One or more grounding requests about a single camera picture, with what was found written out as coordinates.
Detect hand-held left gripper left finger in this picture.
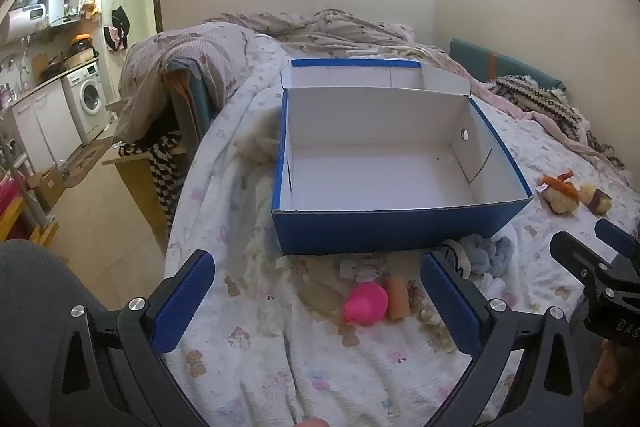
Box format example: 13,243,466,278
50,249,216,427

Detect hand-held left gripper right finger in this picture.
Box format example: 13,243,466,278
420,251,586,427

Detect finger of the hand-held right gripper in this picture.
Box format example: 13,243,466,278
549,231,626,303
595,218,640,268

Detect white black-lined sock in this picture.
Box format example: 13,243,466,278
435,242,473,278

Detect blue cardboard box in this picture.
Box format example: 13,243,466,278
271,58,534,256

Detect small brown plush toy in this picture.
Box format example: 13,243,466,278
579,183,613,215

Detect orange cylinder toy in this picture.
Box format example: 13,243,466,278
387,277,411,320

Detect brown plush with orange piece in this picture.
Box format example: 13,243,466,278
538,173,581,214

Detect printed white bed sheet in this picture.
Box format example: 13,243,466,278
165,32,640,427

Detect black white striped cloth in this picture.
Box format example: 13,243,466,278
117,132,187,224

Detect wooden side table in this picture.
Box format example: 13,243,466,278
102,142,188,234

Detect patterned knit blanket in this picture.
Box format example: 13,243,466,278
490,74,626,168

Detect yellow wooden rack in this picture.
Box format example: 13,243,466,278
0,194,60,249

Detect brown doormat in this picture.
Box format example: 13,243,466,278
62,139,116,188

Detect cream fluffy plush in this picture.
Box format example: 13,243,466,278
235,127,281,165

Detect cardboard box on floor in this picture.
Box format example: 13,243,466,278
27,167,67,211

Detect pink storage bin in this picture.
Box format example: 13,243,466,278
0,174,27,229

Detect teal orange chair cushion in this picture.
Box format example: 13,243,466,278
165,57,217,148

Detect teal headboard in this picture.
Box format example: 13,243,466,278
449,38,566,94

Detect white washing machine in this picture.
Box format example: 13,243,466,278
62,62,112,145

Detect white floor cabinet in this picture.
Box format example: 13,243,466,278
10,82,77,174

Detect hanging dark pink clothes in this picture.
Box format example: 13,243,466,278
103,6,131,52

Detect white water heater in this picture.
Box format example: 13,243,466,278
4,4,51,44

